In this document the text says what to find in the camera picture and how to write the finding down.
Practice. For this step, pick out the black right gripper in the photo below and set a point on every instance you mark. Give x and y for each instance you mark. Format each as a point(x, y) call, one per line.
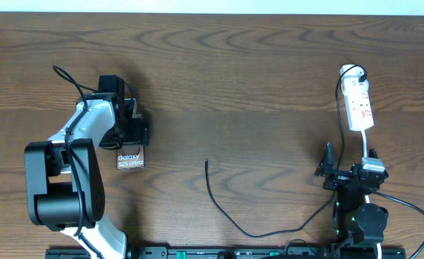
point(338, 178)

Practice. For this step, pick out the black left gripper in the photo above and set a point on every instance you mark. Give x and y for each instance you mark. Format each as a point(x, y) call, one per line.
point(109, 139)

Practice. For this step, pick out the Galaxy S25 Ultra smartphone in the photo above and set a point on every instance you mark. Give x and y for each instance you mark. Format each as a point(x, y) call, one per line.
point(131, 155)

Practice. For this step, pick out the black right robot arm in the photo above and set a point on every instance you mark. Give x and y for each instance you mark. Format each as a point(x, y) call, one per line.
point(359, 223)

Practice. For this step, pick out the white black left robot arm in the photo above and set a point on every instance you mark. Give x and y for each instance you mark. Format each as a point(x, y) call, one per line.
point(65, 190)

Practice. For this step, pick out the white power strip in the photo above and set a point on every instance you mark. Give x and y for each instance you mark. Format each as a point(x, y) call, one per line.
point(354, 86)

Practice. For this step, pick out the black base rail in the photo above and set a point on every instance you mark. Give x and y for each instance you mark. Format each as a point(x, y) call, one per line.
point(228, 252)

